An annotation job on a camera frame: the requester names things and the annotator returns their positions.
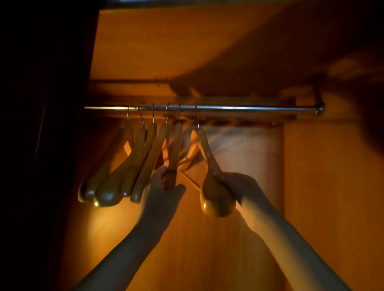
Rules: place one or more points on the metal rod bracket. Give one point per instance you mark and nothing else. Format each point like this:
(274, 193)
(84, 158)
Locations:
(319, 105)

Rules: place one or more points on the row of wooden hangers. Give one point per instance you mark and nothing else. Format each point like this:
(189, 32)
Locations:
(111, 186)

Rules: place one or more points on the metal clothes rod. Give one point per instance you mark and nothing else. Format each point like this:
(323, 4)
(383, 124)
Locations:
(240, 108)

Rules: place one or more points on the person's right forearm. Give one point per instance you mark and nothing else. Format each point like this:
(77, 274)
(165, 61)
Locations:
(288, 248)

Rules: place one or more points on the person's left thumb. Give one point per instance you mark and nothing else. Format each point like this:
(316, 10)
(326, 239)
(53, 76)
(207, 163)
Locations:
(178, 192)

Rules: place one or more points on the person's right thumb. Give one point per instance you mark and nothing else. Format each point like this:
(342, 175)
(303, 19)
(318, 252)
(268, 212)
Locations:
(225, 177)

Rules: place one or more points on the person's left hand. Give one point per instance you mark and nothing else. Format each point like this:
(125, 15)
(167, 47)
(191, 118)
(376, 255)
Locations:
(157, 203)

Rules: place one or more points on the wooden wardrobe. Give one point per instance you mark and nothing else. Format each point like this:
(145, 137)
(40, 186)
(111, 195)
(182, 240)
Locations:
(330, 186)

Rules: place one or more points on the person's right hand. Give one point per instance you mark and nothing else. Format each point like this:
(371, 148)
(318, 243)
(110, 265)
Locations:
(244, 189)

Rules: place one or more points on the person's left forearm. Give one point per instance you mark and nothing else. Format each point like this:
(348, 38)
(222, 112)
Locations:
(123, 260)

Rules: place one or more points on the wooden coat hanger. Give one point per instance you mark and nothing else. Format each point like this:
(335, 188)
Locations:
(214, 195)
(174, 150)

